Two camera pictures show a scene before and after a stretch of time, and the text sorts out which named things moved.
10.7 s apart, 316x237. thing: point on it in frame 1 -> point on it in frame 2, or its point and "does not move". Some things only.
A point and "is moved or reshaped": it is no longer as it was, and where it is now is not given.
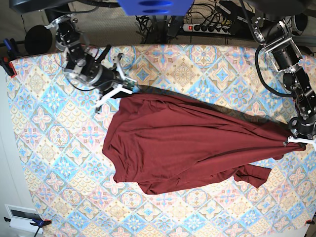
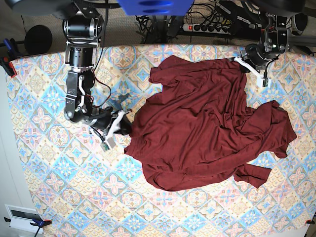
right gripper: x=297 y=127 -> x=256 y=55
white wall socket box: x=20 y=217 does not move
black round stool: x=38 y=40 does not move
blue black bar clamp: x=40 y=223 does not move
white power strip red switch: x=217 y=29 does not move
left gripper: x=101 y=77 -> x=102 y=116
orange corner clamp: x=310 y=221 does not move
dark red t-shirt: x=161 y=144 is moved or reshaped
